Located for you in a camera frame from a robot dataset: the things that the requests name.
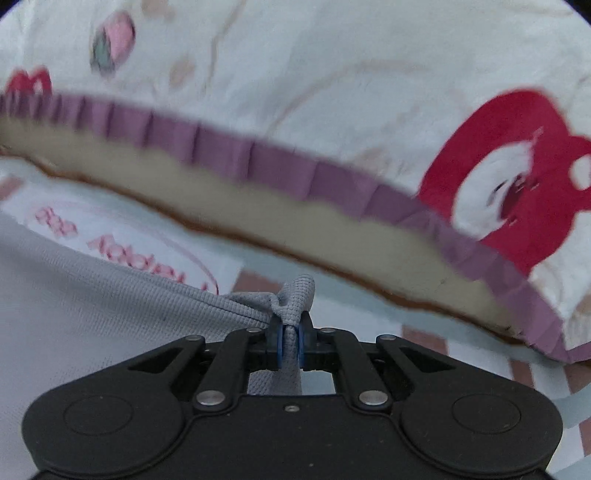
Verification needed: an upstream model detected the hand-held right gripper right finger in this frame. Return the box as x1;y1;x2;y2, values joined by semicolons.
298;313;458;412

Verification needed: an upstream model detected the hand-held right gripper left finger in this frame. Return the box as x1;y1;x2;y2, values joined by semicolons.
127;316;283;414

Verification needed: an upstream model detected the grey knit garment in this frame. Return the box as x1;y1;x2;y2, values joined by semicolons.
0;210;317;480

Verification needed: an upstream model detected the checked printed bed sheet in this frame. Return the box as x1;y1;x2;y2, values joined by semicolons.
0;154;591;480

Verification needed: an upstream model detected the white printed quilt purple ruffle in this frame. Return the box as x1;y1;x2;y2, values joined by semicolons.
0;0;591;366

